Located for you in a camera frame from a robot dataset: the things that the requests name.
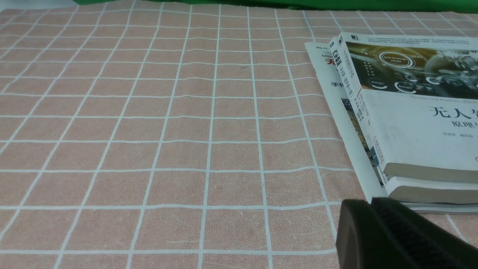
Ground green backdrop cloth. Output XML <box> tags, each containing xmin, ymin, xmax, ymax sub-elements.
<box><xmin>73</xmin><ymin>0</ymin><xmax>478</xmax><ymax>14</ymax></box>

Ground middle white book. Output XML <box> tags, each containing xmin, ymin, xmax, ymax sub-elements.
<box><xmin>329</xmin><ymin>37</ymin><xmax>478</xmax><ymax>204</ymax></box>

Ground bottom thin white book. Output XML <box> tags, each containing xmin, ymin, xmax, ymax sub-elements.
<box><xmin>304</xmin><ymin>41</ymin><xmax>478</xmax><ymax>215</ymax></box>

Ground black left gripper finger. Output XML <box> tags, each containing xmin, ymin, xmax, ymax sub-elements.
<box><xmin>336</xmin><ymin>198</ymin><xmax>478</xmax><ymax>269</ymax></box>

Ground pink grid tablecloth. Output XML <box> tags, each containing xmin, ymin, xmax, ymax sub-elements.
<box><xmin>0</xmin><ymin>0</ymin><xmax>477</xmax><ymax>269</ymax></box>

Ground top white self-driving book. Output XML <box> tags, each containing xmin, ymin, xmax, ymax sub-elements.
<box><xmin>338</xmin><ymin>32</ymin><xmax>478</xmax><ymax>183</ymax></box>

